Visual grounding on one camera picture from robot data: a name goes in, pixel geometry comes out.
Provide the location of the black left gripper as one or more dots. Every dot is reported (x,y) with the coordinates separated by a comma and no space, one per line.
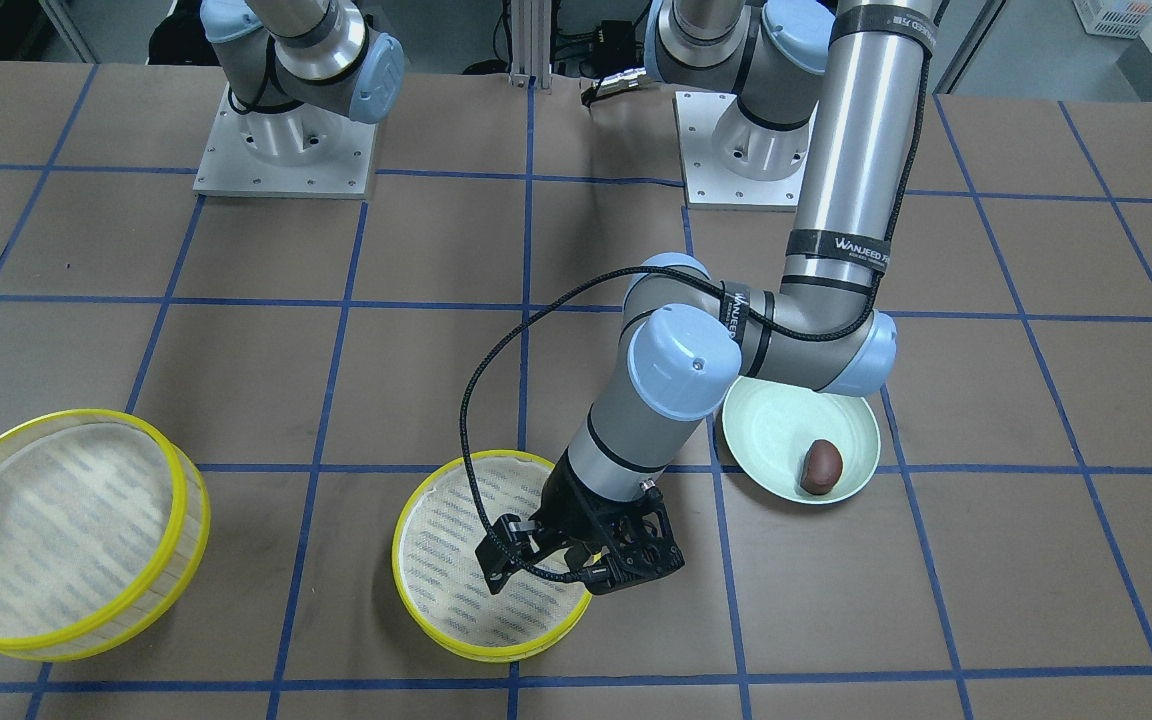
(570,507)

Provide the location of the light green plate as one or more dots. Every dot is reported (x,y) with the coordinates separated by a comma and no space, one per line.
(770,428)

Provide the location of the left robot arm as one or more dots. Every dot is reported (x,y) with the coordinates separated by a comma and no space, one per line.
(852,74)

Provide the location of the brown bun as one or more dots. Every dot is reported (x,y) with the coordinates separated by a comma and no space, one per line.
(823,467)

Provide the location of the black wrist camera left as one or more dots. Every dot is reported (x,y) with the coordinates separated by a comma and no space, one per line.
(623,544)

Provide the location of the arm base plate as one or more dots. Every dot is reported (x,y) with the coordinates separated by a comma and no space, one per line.
(731,163)
(304,153)

